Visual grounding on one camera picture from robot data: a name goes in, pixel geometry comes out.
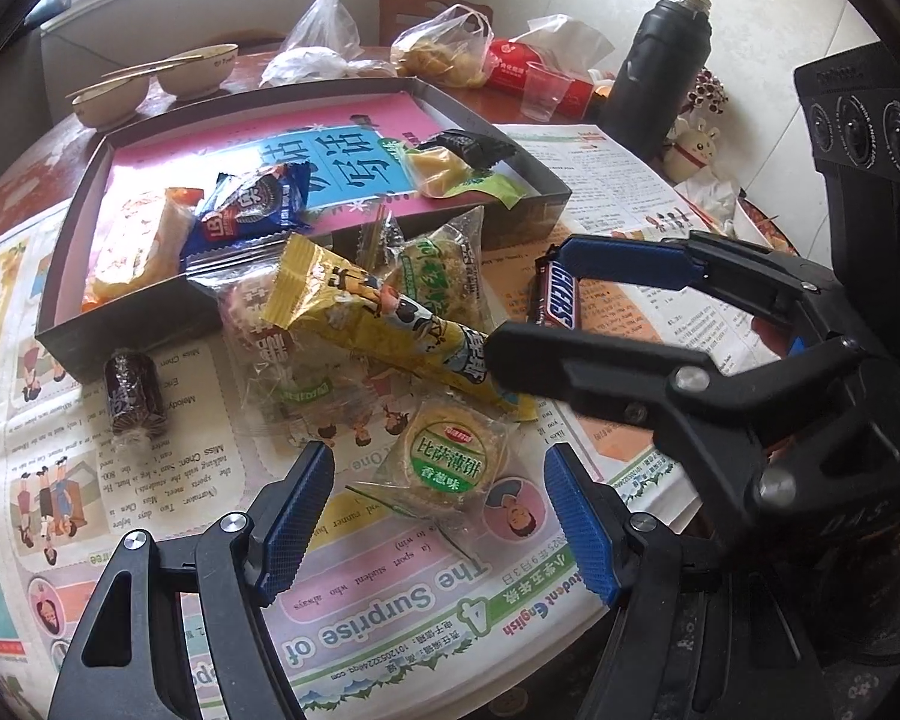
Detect dried flower decoration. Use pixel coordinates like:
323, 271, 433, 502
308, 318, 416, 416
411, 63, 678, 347
686, 69, 730, 125

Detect blue cookie packet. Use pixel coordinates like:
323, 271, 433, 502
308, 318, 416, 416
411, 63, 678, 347
178, 163, 314, 275

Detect green and yellow snack packet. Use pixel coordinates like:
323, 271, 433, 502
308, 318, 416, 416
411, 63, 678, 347
403, 144, 527, 209

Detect brown wooden chair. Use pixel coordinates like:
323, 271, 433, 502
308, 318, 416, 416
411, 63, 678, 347
379, 0, 494, 46

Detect round biscuit green label packet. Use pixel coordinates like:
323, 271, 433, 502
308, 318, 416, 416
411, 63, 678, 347
373, 396, 520, 517

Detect crumpled white tissue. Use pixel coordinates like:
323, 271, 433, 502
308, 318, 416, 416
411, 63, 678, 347
679, 169, 740, 237

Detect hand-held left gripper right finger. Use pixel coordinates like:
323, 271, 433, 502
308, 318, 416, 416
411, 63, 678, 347
544, 444, 826, 720

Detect orange rice cracker packet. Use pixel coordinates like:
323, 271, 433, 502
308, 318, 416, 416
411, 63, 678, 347
82, 187, 200, 312

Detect small black snack packet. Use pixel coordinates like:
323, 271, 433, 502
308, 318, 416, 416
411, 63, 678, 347
418, 130, 518, 171

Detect cream ceramic bowl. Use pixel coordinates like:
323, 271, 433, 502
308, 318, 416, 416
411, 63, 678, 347
156, 43, 239, 100
71, 71, 151, 128

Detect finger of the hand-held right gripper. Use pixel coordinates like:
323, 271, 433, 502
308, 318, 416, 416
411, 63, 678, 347
551, 235, 841, 346
487, 321, 900, 511

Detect white rabbit figurine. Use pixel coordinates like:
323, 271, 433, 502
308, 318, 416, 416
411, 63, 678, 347
664, 118, 723, 182

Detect dark round cake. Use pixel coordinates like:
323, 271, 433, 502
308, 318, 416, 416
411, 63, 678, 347
103, 349, 167, 437

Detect red patterned bowl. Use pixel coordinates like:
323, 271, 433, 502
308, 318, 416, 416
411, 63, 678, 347
727, 202, 800, 256

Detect red tissue pack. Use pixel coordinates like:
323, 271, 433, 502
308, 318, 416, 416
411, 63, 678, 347
484, 13, 616, 117

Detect white plastic bag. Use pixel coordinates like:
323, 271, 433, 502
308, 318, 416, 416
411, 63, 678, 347
261, 0, 365, 87

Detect long yellow snack packet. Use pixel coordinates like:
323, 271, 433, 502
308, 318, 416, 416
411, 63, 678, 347
261, 232, 539, 421

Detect colourful newspaper sheet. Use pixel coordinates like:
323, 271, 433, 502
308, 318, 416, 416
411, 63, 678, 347
0, 221, 646, 720
487, 120, 755, 526

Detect brown chocolate bar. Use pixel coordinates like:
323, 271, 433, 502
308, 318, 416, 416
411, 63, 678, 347
526, 249, 582, 331

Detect pink and blue book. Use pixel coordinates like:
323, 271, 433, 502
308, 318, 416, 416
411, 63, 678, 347
109, 94, 541, 241

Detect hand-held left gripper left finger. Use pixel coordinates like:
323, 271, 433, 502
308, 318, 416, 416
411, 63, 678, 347
49, 441, 336, 720

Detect dark cardboard box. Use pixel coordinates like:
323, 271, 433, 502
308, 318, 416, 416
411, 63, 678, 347
34, 75, 573, 385

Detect clear plastic cup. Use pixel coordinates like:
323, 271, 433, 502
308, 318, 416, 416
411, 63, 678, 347
521, 64, 571, 122

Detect black thermos bottle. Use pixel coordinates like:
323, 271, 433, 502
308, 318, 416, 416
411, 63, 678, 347
598, 0, 713, 155

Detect clear pastry packet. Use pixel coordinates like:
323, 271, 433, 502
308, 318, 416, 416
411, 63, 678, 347
216, 270, 376, 443

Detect clear bag of yellow food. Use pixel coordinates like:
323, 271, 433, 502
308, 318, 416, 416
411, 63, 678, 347
390, 4, 494, 87

